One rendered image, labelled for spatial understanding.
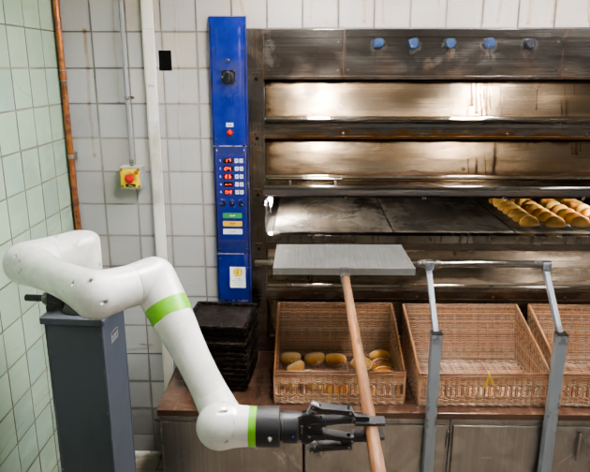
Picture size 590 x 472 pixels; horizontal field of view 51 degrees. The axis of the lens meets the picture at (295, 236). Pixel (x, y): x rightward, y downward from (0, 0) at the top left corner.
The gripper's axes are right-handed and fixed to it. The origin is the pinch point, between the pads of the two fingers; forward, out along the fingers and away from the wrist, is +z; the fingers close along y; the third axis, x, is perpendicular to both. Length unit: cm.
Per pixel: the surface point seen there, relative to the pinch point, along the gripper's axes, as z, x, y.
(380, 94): 18, -158, -62
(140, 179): -88, -149, -24
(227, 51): -49, -155, -79
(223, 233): -52, -151, 2
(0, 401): -124, -69, 40
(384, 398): 19, -102, 58
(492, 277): 75, -151, 22
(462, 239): 59, -153, 4
